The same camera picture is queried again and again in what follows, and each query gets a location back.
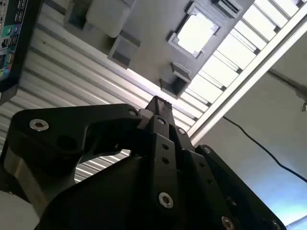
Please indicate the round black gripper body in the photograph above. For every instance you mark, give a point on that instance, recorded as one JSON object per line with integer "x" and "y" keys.
{"x": 108, "y": 196}

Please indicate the silver square CPU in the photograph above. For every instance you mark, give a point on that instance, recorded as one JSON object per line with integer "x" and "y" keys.
{"x": 195, "y": 31}

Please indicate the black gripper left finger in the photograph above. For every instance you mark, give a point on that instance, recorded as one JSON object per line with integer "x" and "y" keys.
{"x": 72, "y": 124}

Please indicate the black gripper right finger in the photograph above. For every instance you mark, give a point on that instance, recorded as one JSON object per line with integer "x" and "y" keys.
{"x": 211, "y": 172}

